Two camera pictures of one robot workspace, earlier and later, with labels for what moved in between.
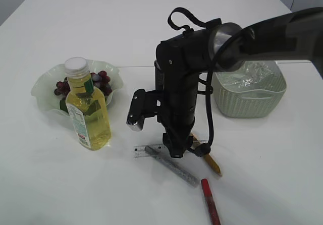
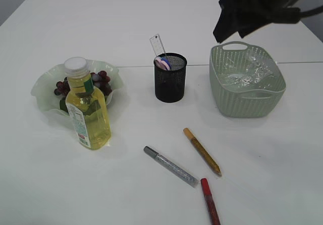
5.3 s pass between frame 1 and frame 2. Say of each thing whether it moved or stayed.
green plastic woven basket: stayed
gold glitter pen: stayed
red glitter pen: stayed
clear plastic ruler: moved
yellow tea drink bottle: stayed
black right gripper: moved
